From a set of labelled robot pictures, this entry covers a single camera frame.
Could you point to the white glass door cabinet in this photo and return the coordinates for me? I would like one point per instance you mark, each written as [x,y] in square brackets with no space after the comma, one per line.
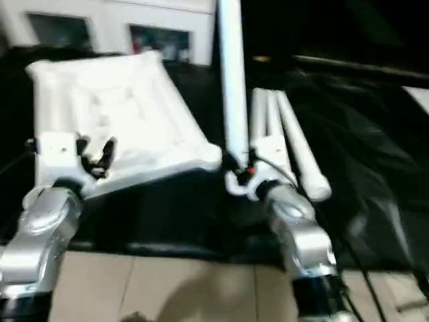
[107,20]

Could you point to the small yellow label tag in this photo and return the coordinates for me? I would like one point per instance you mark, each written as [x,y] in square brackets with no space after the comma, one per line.
[260,58]

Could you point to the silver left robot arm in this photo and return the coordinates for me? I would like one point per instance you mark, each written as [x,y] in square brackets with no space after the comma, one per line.
[37,228]

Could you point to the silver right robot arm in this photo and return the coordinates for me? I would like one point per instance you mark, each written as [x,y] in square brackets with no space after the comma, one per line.
[301,228]

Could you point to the white plastic table leg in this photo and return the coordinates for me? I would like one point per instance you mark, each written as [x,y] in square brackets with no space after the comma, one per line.
[305,151]
[275,115]
[233,84]
[258,114]

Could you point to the dark shoe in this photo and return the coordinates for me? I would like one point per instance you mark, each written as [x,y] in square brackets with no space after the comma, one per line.
[134,317]

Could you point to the black work mat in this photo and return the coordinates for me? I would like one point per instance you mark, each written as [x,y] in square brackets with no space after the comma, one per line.
[352,151]

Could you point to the white plastic table top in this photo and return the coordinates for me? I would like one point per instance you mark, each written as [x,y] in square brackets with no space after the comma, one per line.
[117,110]

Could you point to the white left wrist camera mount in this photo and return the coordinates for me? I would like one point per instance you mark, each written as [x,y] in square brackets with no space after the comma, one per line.
[57,154]

